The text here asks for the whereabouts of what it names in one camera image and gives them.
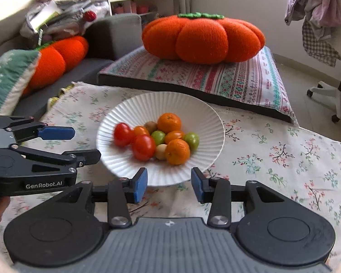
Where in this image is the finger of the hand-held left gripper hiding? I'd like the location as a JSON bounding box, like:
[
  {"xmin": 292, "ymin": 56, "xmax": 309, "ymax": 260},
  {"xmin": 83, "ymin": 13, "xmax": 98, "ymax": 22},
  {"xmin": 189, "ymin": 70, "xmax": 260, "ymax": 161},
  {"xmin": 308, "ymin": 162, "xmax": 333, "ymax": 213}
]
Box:
[
  {"xmin": 13, "ymin": 145, "xmax": 102, "ymax": 176},
  {"xmin": 0, "ymin": 116, "xmax": 76, "ymax": 144}
]

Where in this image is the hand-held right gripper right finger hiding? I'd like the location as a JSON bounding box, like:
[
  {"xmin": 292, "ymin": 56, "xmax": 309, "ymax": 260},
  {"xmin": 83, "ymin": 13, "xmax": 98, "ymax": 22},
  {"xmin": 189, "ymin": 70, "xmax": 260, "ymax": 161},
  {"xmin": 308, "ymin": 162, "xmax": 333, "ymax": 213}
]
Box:
[{"xmin": 191, "ymin": 168, "xmax": 297, "ymax": 228}]

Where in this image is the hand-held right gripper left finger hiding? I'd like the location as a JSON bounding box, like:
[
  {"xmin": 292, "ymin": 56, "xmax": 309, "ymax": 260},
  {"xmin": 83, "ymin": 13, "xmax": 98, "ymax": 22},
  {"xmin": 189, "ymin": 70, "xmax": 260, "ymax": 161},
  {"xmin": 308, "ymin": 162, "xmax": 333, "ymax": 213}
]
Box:
[{"xmin": 57, "ymin": 168, "xmax": 148, "ymax": 228}]

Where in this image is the white ribbed plate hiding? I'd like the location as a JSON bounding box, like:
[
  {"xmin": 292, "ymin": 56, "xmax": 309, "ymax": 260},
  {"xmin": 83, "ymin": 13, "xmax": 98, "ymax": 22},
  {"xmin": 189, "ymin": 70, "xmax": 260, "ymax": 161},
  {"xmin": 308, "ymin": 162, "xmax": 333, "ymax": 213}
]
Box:
[{"xmin": 96, "ymin": 91, "xmax": 226, "ymax": 187}]

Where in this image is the orange mandarin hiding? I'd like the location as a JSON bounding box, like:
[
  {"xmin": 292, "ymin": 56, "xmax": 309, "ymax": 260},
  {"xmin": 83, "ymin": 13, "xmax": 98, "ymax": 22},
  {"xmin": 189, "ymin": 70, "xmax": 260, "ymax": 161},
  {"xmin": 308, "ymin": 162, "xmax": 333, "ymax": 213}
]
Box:
[
  {"xmin": 164, "ymin": 138, "xmax": 191, "ymax": 165},
  {"xmin": 157, "ymin": 113, "xmax": 182, "ymax": 134}
]

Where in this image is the red tomato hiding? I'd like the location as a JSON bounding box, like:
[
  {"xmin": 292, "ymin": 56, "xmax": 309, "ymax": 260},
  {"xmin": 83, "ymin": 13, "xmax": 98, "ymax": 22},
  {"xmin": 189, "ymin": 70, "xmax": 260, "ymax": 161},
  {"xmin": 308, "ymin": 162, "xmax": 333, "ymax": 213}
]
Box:
[
  {"xmin": 131, "ymin": 134, "xmax": 156, "ymax": 161},
  {"xmin": 114, "ymin": 122, "xmax": 135, "ymax": 147}
]

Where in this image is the green round fruit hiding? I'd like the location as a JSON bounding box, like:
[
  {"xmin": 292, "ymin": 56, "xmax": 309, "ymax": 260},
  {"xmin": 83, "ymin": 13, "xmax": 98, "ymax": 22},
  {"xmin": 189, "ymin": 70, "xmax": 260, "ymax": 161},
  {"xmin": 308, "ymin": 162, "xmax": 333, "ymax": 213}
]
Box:
[
  {"xmin": 150, "ymin": 130, "xmax": 167, "ymax": 145},
  {"xmin": 183, "ymin": 132, "xmax": 200, "ymax": 149}
]

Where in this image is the small orange tomato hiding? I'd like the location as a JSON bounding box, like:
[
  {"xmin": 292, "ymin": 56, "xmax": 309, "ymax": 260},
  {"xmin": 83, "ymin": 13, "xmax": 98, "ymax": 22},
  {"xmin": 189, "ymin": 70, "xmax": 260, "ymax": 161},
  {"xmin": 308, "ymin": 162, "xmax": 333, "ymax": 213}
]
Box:
[{"xmin": 133, "ymin": 126, "xmax": 150, "ymax": 137}]

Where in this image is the yellow-green quilted mat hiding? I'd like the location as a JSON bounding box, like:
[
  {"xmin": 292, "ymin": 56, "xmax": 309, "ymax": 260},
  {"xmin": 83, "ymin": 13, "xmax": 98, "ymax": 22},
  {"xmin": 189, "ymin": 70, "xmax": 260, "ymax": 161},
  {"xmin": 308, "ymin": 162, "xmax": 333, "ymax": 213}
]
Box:
[{"xmin": 45, "ymin": 82, "xmax": 76, "ymax": 107}]

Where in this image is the long orange plush pillow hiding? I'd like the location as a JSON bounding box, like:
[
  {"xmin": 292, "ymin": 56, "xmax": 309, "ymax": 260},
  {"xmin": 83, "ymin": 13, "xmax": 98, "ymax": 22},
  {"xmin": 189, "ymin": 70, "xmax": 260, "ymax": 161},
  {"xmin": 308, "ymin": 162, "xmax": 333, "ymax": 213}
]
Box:
[{"xmin": 21, "ymin": 35, "xmax": 89, "ymax": 97}]

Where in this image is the green snowflake pillow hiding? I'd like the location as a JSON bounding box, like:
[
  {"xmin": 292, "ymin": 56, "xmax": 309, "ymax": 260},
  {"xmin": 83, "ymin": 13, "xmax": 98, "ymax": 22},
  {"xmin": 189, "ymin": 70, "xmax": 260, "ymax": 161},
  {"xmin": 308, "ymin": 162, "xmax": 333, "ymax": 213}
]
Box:
[{"xmin": 0, "ymin": 49, "xmax": 42, "ymax": 117}]

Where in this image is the floral printed cloth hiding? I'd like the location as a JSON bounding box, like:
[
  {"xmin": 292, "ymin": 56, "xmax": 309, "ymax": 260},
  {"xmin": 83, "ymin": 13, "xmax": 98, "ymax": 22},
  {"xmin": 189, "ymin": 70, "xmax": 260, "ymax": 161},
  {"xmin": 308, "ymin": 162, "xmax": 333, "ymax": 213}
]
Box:
[{"xmin": 10, "ymin": 81, "xmax": 341, "ymax": 265}]

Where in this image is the grey sofa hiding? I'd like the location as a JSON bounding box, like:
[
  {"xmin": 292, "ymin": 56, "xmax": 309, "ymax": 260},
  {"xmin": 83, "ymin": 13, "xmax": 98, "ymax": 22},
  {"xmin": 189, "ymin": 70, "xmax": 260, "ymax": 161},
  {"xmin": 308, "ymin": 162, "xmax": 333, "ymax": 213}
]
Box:
[{"xmin": 0, "ymin": 13, "xmax": 143, "ymax": 120}]

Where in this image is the striped patterned cushion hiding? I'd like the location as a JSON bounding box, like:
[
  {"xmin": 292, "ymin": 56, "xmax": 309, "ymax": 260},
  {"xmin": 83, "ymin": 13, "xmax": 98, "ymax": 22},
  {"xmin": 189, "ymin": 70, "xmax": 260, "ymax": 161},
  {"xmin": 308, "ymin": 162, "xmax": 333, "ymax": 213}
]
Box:
[{"xmin": 97, "ymin": 45, "xmax": 299, "ymax": 124}]

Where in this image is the pile of clutter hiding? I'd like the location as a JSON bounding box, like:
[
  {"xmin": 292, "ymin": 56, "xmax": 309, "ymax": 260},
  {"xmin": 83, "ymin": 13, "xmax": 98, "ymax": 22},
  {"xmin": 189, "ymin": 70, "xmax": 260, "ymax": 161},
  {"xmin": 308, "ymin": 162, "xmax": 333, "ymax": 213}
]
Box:
[{"xmin": 19, "ymin": 0, "xmax": 110, "ymax": 44}]

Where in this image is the orange pumpkin pillow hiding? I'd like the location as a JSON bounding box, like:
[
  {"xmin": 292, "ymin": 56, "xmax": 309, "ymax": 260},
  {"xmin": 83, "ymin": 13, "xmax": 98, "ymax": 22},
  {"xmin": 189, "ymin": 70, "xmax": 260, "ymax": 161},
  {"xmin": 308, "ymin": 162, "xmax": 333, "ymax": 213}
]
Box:
[{"xmin": 141, "ymin": 12, "xmax": 266, "ymax": 64}]

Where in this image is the white office chair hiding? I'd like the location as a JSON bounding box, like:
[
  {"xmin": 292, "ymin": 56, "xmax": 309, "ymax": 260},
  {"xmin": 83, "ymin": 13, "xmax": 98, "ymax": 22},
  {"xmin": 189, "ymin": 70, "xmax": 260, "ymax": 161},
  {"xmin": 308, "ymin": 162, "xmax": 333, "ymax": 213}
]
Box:
[{"xmin": 307, "ymin": 0, "xmax": 341, "ymax": 123}]

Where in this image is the checked cloth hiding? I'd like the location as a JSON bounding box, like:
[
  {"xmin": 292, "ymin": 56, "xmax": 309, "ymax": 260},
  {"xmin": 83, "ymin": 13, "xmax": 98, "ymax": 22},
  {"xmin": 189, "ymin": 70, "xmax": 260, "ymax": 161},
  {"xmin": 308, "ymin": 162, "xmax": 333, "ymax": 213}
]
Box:
[{"xmin": 302, "ymin": 20, "xmax": 341, "ymax": 67}]

